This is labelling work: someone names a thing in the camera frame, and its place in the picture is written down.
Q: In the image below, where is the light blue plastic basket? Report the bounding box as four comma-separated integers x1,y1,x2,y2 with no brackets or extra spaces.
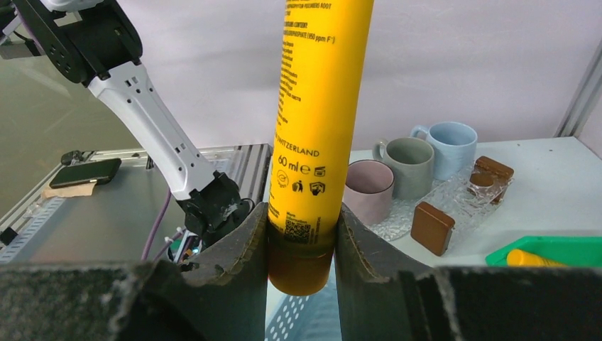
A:
264,265,342,341

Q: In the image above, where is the green bin with toothpaste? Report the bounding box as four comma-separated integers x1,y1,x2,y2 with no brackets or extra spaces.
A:
485,236,601,268

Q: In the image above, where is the pink ceramic mug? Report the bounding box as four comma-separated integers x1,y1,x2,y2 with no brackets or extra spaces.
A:
343,160,395,226

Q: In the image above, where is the light blue ceramic mug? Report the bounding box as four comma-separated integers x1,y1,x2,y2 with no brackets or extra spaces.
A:
410,121,478,180

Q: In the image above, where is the grey ceramic mug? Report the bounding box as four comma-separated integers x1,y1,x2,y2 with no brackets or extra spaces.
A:
372,137,434,200

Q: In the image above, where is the clear textured glass tray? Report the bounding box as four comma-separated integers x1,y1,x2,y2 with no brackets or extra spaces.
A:
368,163,513,243

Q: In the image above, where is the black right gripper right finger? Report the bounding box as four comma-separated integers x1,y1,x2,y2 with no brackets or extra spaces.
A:
334,207,601,340

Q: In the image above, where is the black smartphone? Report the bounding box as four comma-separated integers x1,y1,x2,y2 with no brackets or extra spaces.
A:
49,158,122,189

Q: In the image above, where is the glass jar with brown lid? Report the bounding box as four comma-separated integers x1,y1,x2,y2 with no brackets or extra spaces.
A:
410,201,456,256

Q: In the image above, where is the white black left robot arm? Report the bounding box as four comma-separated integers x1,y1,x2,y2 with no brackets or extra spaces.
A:
14,1,251,248

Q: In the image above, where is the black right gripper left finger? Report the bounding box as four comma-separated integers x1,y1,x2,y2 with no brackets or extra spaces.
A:
1,202,268,340

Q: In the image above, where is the yellow toothpaste tube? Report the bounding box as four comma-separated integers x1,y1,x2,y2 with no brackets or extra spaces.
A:
506,249,566,267
267,1,373,296

